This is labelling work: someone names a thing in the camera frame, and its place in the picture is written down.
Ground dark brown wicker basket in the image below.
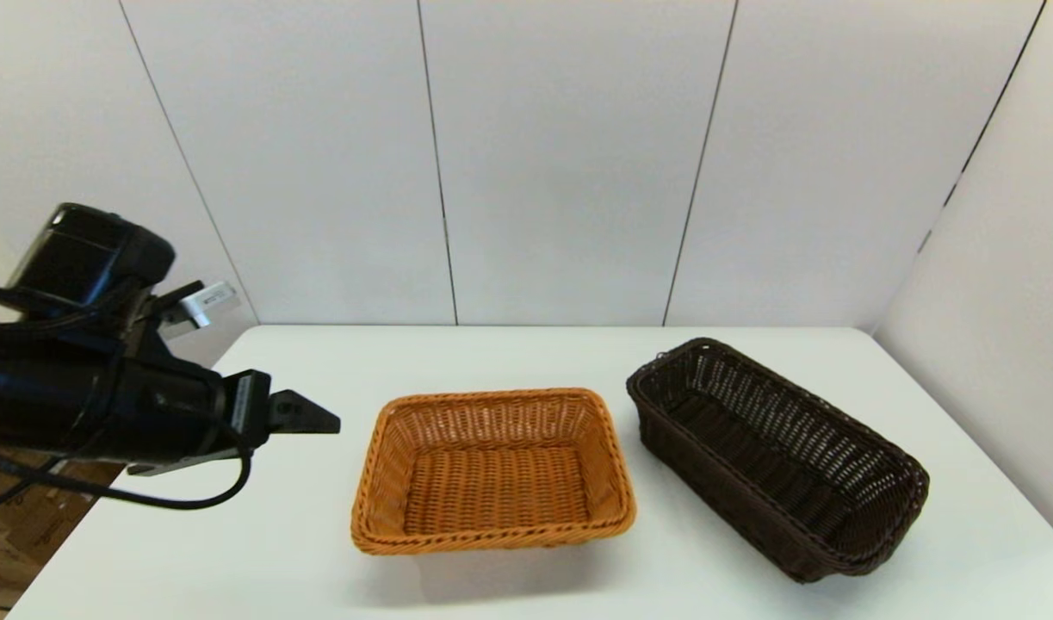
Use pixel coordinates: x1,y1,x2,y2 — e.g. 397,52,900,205
625,338,931,584

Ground pale cardboard box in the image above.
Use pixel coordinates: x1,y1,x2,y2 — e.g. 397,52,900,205
0,510,45,608

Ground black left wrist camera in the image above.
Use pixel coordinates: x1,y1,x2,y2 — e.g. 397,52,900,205
8,203,238,338

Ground orange wicker basket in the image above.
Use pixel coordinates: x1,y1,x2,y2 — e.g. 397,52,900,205
350,387,638,556

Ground brown cardboard box white label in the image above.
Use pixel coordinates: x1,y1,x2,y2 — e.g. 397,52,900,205
1,469,122,566

